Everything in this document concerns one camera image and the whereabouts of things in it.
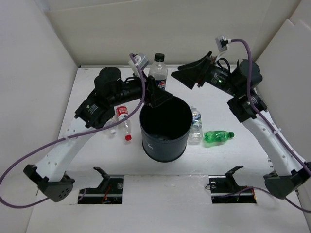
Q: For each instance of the clear bottle red label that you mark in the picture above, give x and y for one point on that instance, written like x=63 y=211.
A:
x=125 y=126

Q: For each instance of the dark round bin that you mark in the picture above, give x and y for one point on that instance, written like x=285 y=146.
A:
x=165 y=129

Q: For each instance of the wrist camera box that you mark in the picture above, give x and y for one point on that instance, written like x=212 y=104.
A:
x=222 y=43
x=139 y=59

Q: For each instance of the green plastic bottle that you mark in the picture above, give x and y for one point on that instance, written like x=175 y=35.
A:
x=217 y=137

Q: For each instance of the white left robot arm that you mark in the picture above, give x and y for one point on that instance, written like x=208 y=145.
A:
x=51 y=173

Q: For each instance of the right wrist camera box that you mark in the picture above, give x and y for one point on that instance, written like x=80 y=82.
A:
x=222 y=43

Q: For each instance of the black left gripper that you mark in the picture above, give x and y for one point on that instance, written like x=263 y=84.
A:
x=156 y=96

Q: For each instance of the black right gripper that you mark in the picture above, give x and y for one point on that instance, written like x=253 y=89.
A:
x=190 y=77

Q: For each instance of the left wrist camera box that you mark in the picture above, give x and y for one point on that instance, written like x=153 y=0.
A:
x=139 y=59

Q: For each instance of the clear bottle blue orange label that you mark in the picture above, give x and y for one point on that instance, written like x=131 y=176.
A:
x=112 y=129

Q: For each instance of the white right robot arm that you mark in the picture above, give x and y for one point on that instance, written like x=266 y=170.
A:
x=289 y=170

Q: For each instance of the Pepsi bottle black cap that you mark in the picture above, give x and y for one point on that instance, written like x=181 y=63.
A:
x=159 y=70

